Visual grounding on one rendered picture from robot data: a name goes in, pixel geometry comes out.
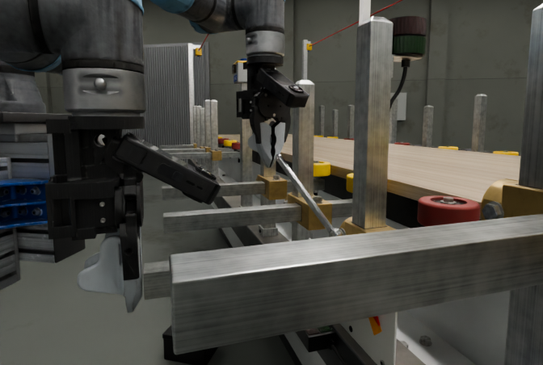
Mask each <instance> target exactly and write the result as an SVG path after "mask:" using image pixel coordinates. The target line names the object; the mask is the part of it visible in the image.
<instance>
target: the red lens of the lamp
mask: <svg viewBox="0 0 543 365"><path fill-rule="evenodd" d="M389 21H391V22H392V23H393V24H394V25H393V36H395V35H401V34H420V35H423V36H424V37H425V38H426V34H427V19H425V18H423V17H418V16H407V17H399V18H394V19H389Z"/></svg>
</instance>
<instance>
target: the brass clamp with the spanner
mask: <svg viewBox="0 0 543 365"><path fill-rule="evenodd" d="M340 228H343V229H344V230H345V232H346V234H347V235H353V234H361V233H375V232H383V231H390V230H396V229H394V228H392V227H389V226H388V225H385V227H377V228H369V229H364V228H362V227H360V226H359V225H357V224H354V223H353V222H352V217H349V218H347V219H346V220H345V221H344V222H343V223H342V224H341V226H340Z"/></svg>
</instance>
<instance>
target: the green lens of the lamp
mask: <svg viewBox="0 0 543 365"><path fill-rule="evenodd" d="M408 52H410V53H420V54H423V57H424V56H425V52H426V38H425V37H422V36H397V37H393V47H392V54H396V53H408Z"/></svg>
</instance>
